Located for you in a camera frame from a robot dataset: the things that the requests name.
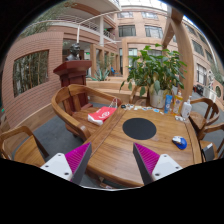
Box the white flower pot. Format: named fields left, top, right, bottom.
left=150, top=90, right=168, bottom=108

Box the wooden chair behind table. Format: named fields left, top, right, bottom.
left=129, top=86, right=150, bottom=106

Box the dark red wooden pedestal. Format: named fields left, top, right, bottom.
left=53, top=60, right=92, bottom=87

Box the wooden chair lower left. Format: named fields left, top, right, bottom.
left=0, top=126, right=48, bottom=167

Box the red white shopping bag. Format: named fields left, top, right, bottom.
left=88, top=106, right=116, bottom=126

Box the dark bronze bust statue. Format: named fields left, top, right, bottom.
left=66, top=43, right=80, bottom=61

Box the large wooden armchair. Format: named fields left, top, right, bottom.
left=51, top=84, right=122, bottom=141

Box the round black mouse pad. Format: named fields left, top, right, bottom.
left=122, top=118, right=157, bottom=140

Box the wooden chair right side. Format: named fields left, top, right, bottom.
left=189, top=97, right=224, bottom=162

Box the blue tube bottle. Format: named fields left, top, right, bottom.
left=164, top=95, right=173, bottom=114

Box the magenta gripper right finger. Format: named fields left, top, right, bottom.
left=132, top=142, right=184, bottom=186

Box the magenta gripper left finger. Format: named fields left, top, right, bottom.
left=40, top=142, right=93, bottom=186

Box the yellow orange bottle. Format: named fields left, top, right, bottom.
left=173, top=91, right=183, bottom=115

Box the green leafy potted plant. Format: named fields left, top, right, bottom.
left=119, top=43, right=188, bottom=98

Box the blue white computer mouse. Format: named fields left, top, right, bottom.
left=172, top=136, right=187, bottom=150

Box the wooden pillar post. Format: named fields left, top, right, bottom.
left=162, top=6, right=194, bottom=100

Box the white pump dispenser bottle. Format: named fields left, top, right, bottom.
left=181, top=98, right=192, bottom=118

